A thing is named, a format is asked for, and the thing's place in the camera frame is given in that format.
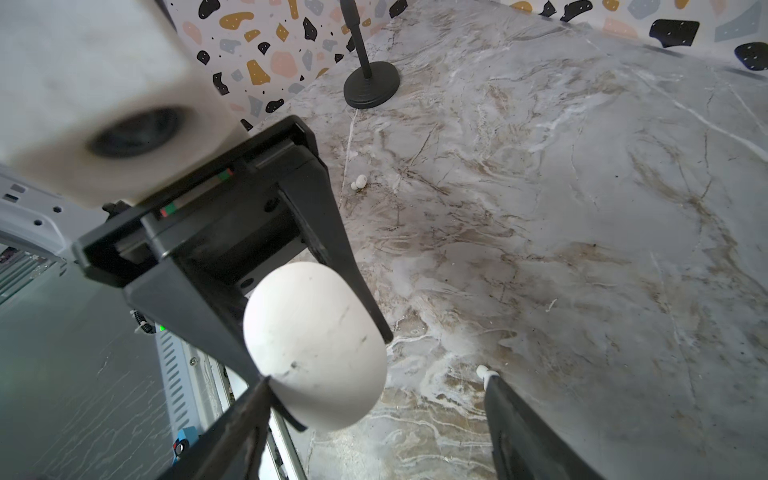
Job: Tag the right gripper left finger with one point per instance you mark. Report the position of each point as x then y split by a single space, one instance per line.
232 448

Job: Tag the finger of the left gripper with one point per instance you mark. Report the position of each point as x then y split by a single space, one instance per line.
309 196
201 301

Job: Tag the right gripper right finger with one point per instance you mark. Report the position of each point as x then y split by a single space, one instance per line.
523 445

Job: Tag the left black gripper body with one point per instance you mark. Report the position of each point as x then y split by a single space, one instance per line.
228 218

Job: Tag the white charging case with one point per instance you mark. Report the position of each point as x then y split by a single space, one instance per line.
307 331

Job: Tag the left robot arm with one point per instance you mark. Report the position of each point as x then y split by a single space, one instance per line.
48 226

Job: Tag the black microphone stand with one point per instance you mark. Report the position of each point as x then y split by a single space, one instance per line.
372 84

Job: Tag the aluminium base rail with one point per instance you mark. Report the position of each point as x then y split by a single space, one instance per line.
199 390

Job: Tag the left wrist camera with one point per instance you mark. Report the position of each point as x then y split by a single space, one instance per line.
101 101

